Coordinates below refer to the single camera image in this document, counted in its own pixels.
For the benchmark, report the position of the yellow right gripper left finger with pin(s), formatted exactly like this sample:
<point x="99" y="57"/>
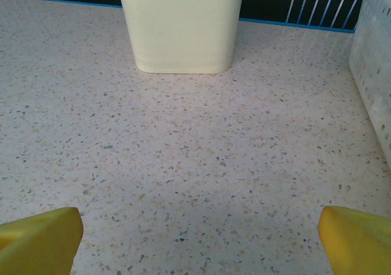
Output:
<point x="36" y="244"/>

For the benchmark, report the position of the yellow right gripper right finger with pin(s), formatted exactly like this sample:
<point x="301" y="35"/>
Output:
<point x="360" y="244"/>

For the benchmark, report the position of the white plastic mesh basket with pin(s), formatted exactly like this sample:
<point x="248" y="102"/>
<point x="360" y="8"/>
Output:
<point x="372" y="73"/>

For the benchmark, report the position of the blue table rim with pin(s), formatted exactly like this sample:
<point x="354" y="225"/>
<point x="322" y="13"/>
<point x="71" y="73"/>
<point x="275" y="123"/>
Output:
<point x="61" y="0"/>

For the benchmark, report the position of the cream knife block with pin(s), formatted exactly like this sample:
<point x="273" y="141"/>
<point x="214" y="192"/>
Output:
<point x="180" y="27"/>

